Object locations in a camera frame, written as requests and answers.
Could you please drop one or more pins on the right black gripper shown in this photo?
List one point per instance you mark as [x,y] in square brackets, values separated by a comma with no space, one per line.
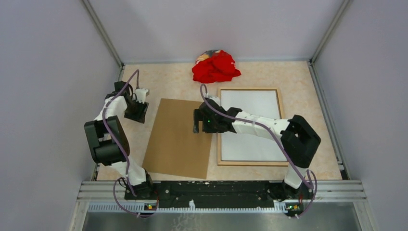
[198,116]

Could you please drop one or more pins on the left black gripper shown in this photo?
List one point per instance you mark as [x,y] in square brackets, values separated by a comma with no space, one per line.
[139,116]

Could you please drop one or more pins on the brown cardboard backing board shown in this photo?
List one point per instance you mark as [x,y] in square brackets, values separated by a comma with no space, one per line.
[173,147]

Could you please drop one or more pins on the printed photo sheet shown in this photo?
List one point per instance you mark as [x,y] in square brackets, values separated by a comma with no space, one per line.
[255,124]

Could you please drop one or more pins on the wooden picture frame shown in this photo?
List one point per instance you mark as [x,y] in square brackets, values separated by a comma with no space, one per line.
[250,127]

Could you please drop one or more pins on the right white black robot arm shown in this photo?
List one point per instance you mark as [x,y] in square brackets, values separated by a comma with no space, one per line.
[295,138]

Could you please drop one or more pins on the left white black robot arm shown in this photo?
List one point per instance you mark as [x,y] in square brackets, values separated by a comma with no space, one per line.
[108,142]

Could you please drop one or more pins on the red crumpled cloth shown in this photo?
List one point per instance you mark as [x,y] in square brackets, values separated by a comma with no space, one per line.
[214,66]

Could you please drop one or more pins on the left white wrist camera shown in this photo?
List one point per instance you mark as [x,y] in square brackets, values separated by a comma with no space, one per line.
[141,94]

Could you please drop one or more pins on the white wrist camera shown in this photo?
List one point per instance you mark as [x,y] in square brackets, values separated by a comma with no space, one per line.
[141,94]
[214,99]

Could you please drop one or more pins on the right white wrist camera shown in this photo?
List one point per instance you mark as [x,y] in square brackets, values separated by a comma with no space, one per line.
[214,99]

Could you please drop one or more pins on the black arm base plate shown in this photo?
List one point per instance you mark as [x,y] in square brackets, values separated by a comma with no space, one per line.
[222,194]

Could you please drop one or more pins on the aluminium front rail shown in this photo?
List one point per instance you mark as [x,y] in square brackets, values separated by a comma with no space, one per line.
[109,196]

